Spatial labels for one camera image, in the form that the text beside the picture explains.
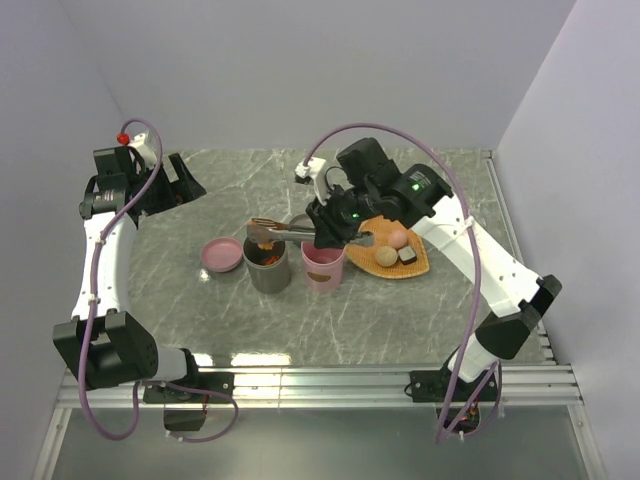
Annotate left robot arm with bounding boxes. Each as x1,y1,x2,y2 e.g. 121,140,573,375
52,146,206,402

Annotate pink cylindrical container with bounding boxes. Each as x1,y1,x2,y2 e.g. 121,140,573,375
301,242,346,293

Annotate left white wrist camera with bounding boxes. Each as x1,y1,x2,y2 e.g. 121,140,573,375
128,131,158,168

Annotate rice and seaweed sushi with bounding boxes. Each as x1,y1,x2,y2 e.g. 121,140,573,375
397,245,418,265

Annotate white steamed bun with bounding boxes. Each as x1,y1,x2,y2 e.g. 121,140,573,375
375,245,398,268

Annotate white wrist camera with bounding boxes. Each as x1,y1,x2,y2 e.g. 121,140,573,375
294,157,329,203
128,131,158,168

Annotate pink lid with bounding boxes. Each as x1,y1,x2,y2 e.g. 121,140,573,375
200,237,243,273

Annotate aluminium mounting rail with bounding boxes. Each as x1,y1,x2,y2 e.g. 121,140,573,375
53,363,586,411

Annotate grey cylindrical container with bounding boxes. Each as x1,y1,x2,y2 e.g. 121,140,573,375
243,238,291,295

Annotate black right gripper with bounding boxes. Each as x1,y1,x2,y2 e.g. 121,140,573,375
306,181,380,250

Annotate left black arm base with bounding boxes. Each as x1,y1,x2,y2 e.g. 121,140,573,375
142,372,235,433

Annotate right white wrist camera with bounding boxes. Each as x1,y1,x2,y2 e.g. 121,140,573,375
294,157,329,203

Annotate woven bamboo basket tray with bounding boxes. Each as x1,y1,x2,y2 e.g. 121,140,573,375
346,216,430,280

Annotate pink egg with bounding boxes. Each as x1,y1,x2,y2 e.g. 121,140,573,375
388,229,408,250

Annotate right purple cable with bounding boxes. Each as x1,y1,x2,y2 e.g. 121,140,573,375
303,122,504,445

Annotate metal food tongs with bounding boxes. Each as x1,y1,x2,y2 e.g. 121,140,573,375
246,217,375,248

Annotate grey lid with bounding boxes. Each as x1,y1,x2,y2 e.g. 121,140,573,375
289,214,315,232

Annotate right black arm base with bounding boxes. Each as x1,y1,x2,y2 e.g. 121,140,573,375
403,364,503,438

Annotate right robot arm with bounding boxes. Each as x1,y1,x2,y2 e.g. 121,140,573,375
295,138,562,400

